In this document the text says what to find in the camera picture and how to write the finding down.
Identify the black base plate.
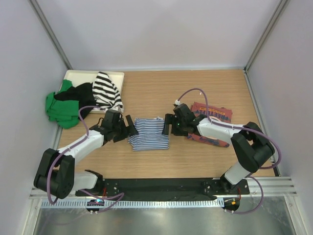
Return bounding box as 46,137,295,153
87,178,250,210

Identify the green tank top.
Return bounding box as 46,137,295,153
45,79,80,129

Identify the black white striped tank top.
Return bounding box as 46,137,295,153
92,71,124,113

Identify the aluminium front rail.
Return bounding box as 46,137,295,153
29,176,298,199

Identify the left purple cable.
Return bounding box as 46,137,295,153
46,105,125,212

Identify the red tank top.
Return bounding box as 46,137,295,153
186,102,232,148

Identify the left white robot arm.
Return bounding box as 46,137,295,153
33,110,138,199

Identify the blue white striped tank top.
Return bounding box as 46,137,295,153
128,117,169,151

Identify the slotted cable duct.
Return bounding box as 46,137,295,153
41,198,224,209

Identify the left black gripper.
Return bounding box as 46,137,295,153
112,115,138,142

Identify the cream plastic tray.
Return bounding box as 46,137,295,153
64,70,124,113

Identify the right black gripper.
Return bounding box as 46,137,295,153
162,113,188,137

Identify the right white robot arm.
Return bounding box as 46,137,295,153
162,103,275,194

